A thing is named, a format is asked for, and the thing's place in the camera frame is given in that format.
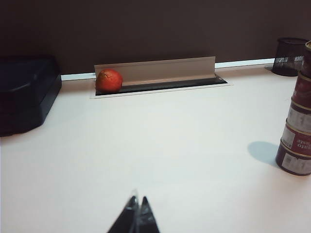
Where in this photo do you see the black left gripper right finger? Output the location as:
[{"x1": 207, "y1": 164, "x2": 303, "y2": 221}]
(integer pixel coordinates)
[{"x1": 136, "y1": 196, "x2": 161, "y2": 233}]

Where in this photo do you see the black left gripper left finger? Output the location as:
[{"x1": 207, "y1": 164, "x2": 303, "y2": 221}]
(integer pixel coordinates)
[{"x1": 106, "y1": 189, "x2": 140, "y2": 233}]

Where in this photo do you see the bottom tomato paste can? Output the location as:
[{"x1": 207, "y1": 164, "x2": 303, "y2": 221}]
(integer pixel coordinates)
[{"x1": 276, "y1": 138, "x2": 311, "y2": 176}]

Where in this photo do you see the orange fruit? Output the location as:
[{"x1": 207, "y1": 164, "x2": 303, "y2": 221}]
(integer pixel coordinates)
[{"x1": 95, "y1": 68, "x2": 123, "y2": 92}]

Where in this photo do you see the black box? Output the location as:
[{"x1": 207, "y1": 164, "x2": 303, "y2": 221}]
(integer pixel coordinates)
[{"x1": 0, "y1": 55, "x2": 63, "y2": 138}]

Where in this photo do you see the brown desk partition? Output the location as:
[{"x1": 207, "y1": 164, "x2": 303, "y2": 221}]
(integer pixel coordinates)
[{"x1": 0, "y1": 0, "x2": 311, "y2": 76}]

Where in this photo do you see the black mesh pen holder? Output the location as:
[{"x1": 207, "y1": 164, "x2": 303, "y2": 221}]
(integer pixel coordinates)
[{"x1": 271, "y1": 37, "x2": 311, "y2": 77}]

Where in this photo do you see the grey cable tray lid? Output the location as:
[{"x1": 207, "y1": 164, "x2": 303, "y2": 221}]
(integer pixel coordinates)
[{"x1": 94, "y1": 56, "x2": 217, "y2": 86}]

